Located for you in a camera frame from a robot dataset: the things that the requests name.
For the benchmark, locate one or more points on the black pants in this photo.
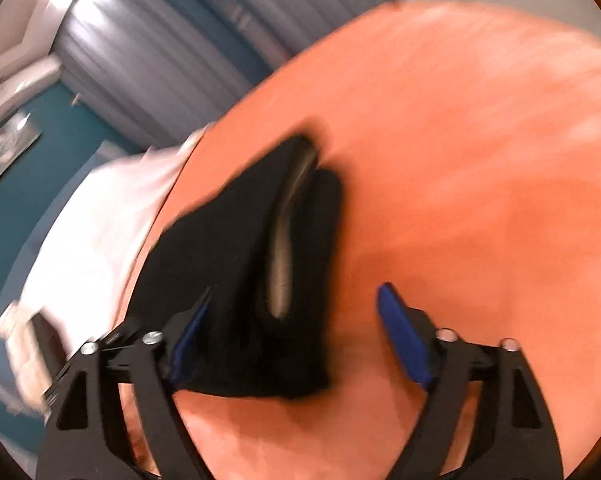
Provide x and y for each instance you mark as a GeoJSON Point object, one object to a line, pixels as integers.
{"type": "Point", "coordinates": [230, 235]}

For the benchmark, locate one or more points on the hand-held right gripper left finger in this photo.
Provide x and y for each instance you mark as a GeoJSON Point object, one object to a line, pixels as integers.
{"type": "Point", "coordinates": [190, 332]}

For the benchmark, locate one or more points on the grey curtain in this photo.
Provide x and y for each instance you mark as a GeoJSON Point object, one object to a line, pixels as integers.
{"type": "Point", "coordinates": [180, 35]}

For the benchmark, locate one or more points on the white air conditioner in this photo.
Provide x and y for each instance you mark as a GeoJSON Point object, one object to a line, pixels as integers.
{"type": "Point", "coordinates": [20, 87]}

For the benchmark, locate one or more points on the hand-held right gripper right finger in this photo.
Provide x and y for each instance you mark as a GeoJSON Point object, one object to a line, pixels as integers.
{"type": "Point", "coordinates": [400, 330]}

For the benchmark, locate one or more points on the orange blanket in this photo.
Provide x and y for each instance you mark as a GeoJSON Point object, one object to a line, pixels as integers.
{"type": "Point", "coordinates": [480, 160]}

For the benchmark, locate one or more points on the cream cloth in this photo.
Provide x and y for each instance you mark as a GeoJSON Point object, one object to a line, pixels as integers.
{"type": "Point", "coordinates": [23, 360]}

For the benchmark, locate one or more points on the white pillow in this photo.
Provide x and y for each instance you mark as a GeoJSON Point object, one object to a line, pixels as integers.
{"type": "Point", "coordinates": [100, 220]}

